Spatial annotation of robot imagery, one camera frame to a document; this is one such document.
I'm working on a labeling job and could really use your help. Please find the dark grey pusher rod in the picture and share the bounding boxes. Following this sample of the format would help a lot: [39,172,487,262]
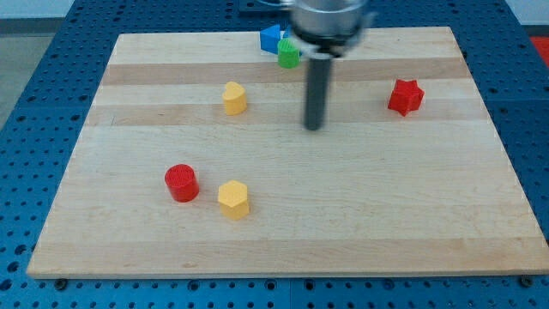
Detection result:
[304,58,332,130]

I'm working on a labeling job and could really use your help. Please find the yellow heart block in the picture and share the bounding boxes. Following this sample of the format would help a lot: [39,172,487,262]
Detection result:
[222,82,247,116]

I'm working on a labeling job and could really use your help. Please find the blue block behind arm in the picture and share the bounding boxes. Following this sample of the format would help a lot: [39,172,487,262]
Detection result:
[282,25,292,39]

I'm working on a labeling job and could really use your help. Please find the red star block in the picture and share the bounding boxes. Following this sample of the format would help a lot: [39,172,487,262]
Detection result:
[388,79,425,117]

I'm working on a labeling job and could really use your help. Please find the green half-round block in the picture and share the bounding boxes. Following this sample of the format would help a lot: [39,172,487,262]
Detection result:
[277,39,300,69]

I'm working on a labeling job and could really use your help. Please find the blue triangle block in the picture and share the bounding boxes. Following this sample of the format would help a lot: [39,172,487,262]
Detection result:
[259,24,281,54]

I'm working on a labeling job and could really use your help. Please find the yellow hexagon block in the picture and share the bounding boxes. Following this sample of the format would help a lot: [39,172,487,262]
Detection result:
[218,180,250,221]

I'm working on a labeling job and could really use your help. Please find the light wooden board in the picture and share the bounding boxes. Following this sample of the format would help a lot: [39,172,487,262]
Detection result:
[27,27,548,279]

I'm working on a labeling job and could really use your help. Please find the red cylinder block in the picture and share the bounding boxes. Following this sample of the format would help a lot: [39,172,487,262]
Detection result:
[165,164,200,203]

